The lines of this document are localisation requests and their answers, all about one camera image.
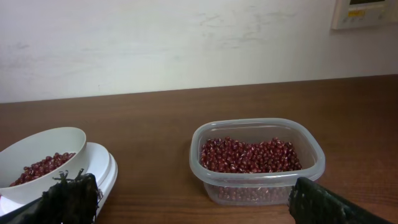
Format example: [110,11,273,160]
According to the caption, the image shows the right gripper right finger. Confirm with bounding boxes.
[288,177,390,224]

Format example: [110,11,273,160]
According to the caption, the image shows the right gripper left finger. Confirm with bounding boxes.
[1,170,103,224]

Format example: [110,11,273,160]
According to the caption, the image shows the red beans in bowl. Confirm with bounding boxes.
[9,152,76,187]

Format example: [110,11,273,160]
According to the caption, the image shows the white round bowl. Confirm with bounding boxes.
[1,127,89,204]

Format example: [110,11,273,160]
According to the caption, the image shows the clear plastic container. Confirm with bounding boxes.
[189,118,325,206]

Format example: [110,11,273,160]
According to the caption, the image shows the white wall control panel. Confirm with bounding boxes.
[331,0,397,30]

